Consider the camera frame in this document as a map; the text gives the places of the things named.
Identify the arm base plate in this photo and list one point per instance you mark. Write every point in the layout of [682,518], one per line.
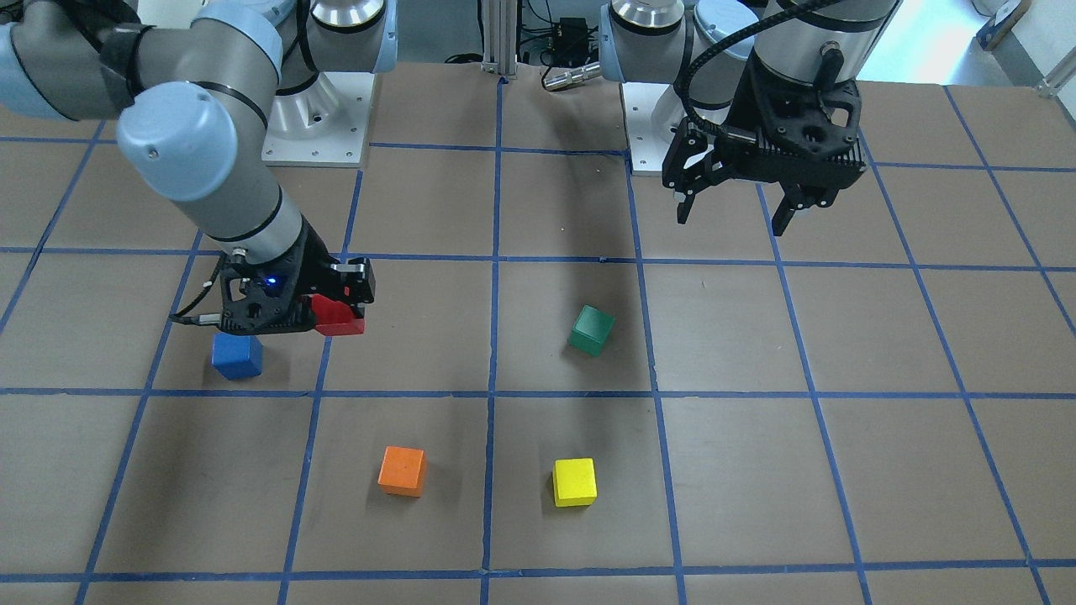
[325,125]
[652,112]

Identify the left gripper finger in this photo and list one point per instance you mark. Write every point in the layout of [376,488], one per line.
[796,198]
[692,163]

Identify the aluminium frame post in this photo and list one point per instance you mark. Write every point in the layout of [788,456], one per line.
[500,33]

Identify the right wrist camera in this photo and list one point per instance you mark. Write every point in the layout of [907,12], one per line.
[256,299]

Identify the blue wooden block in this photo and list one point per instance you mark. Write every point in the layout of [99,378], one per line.
[237,357]

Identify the green wooden block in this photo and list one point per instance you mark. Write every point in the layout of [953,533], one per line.
[591,330]

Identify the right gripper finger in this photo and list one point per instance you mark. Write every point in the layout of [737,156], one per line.
[353,285]

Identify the yellow wooden block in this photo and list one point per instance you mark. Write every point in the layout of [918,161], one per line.
[574,482]

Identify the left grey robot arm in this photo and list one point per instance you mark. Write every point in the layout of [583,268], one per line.
[701,47]

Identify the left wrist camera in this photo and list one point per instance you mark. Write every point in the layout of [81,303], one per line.
[806,131]

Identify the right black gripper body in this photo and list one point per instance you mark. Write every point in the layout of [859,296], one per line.
[314,262]

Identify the red wooden block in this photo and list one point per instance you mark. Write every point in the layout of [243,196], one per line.
[333,318]

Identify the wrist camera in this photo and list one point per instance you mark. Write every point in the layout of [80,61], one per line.
[256,299]
[806,131]

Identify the orange wooden block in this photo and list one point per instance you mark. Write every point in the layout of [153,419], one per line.
[403,471]

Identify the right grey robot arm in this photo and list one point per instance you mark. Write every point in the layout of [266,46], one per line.
[193,107]

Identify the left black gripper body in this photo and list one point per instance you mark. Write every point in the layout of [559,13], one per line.
[751,107]

